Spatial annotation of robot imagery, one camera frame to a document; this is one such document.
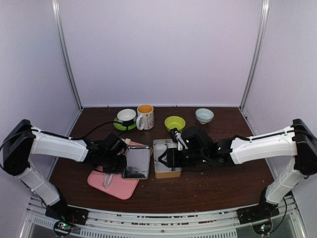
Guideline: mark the tan tin box base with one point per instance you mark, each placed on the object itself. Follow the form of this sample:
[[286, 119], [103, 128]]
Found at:
[[175, 172]]

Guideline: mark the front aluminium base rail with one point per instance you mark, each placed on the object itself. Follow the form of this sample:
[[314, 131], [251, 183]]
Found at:
[[222, 223]]

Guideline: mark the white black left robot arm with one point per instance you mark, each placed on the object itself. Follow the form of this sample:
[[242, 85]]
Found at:
[[26, 140]]

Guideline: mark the aluminium frame post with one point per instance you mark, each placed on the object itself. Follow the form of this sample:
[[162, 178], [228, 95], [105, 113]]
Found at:
[[257, 51], [64, 51]]

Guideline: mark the right rear aluminium frame post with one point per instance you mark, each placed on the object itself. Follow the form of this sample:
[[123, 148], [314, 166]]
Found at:
[[257, 51]]

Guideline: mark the lime green bowl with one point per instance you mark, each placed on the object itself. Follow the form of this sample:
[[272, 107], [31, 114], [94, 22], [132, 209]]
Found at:
[[172, 122]]

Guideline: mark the bear print tin lid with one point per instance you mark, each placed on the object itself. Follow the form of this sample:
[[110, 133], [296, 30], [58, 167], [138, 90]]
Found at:
[[138, 162]]

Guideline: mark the white paper cupcake liner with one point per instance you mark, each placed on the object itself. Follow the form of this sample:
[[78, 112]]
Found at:
[[160, 148], [161, 168], [171, 145]]

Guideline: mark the floral white mug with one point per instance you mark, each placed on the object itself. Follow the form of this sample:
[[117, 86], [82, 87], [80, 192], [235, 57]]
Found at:
[[145, 117]]

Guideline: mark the green saucer plate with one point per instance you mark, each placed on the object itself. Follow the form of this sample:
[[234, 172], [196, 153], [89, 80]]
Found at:
[[122, 127]]

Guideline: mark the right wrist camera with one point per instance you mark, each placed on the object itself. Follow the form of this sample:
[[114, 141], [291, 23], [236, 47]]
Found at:
[[176, 137]]

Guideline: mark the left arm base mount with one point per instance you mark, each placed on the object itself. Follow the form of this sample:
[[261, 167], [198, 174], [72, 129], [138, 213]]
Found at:
[[65, 224]]

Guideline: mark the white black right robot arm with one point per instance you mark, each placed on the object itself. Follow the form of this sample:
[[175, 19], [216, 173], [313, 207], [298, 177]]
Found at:
[[296, 141]]

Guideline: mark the navy white dotted bowl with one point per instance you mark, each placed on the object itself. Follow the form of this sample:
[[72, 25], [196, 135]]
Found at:
[[127, 116]]

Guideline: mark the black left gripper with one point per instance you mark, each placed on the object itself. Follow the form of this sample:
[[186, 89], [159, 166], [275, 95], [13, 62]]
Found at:
[[121, 167]]

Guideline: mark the right aluminium table rail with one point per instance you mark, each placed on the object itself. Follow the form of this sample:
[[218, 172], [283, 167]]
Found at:
[[259, 144]]

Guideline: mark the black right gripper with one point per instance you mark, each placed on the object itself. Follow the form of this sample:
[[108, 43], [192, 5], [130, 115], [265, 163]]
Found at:
[[168, 152]]

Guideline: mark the left rear aluminium frame post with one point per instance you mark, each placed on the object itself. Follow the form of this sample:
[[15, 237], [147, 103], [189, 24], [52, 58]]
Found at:
[[64, 51]]

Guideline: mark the light blue patterned bowl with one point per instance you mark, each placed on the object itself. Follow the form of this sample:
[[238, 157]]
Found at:
[[204, 115]]

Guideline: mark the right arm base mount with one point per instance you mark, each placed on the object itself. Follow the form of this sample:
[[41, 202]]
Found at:
[[259, 217]]

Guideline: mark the pink plastic tray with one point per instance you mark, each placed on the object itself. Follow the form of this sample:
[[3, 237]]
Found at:
[[119, 188]]

